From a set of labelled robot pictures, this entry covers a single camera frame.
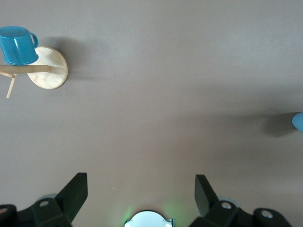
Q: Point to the brown table cover mat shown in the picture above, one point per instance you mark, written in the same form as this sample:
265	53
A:
151	94

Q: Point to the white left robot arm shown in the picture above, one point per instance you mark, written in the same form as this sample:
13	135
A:
146	220

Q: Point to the light blue plastic cup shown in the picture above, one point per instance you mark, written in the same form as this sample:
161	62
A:
298	123

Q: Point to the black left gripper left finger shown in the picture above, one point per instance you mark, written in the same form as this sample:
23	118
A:
59	210

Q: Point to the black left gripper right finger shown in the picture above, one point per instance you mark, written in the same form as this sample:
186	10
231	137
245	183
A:
220	215

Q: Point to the teal enamel mug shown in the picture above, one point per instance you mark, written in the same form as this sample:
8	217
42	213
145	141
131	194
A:
16	47

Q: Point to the wooden mug tree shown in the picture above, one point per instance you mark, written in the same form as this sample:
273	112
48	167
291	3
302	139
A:
50	71

